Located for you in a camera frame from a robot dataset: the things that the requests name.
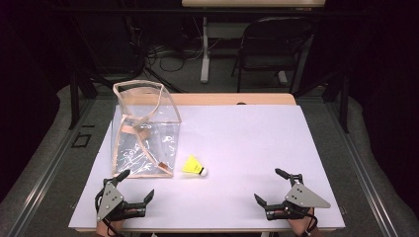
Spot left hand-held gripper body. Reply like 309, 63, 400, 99
94, 181, 147, 223

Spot wooden table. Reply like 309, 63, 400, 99
67, 93, 346, 233

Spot yellow shuttlecock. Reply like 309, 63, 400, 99
181, 154, 209, 178

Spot black metal stand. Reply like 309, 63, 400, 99
293, 70, 351, 134
67, 65, 100, 130

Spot clear bag with beige trim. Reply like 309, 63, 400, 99
111, 79, 183, 179

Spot black folding chair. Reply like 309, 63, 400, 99
231, 16, 315, 94

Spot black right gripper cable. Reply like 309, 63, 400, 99
295, 206, 320, 237

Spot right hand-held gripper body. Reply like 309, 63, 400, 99
264, 173, 332, 221

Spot person's right hand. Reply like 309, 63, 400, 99
278, 208, 320, 237

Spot cables on floor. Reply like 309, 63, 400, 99
144, 40, 206, 73

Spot person's left hand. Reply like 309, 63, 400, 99
96, 207, 139, 237

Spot white-legged desk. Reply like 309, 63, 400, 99
181, 0, 326, 84

